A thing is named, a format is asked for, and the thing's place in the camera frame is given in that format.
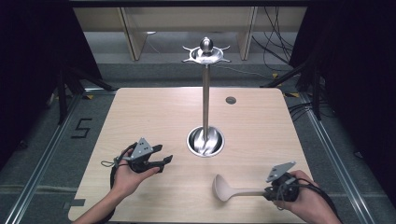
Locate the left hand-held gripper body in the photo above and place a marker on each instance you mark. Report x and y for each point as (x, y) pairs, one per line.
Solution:
(140, 151)

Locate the black tape strip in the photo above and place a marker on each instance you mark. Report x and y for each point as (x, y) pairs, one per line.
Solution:
(74, 203)

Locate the stainless steel utensil stand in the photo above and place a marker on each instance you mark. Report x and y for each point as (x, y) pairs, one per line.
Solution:
(205, 93)

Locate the black metal stand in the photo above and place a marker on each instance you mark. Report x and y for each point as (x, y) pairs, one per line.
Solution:
(306, 81)
(67, 90)

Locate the light wooden shelf unit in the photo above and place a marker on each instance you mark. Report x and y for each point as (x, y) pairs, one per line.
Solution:
(186, 21)

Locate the aluminium floor rail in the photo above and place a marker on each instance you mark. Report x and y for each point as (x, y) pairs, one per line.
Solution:
(336, 161)
(40, 165)

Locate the yellow black tape marker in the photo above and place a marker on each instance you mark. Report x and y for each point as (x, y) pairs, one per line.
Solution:
(292, 95)

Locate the grey round table grommet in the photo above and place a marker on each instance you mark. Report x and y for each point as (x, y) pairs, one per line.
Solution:
(230, 100)

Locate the person's left hand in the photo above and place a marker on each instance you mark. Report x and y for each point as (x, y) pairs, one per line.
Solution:
(127, 179)

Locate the black curtain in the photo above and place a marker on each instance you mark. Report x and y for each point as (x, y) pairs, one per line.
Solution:
(355, 87)
(34, 68)

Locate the person's right hand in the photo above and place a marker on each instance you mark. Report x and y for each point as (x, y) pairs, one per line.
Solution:
(306, 199)

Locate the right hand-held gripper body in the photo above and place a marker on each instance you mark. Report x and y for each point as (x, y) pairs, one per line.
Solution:
(281, 183)

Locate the beige plastic ladle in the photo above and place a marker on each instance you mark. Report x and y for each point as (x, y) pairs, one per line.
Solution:
(224, 188)

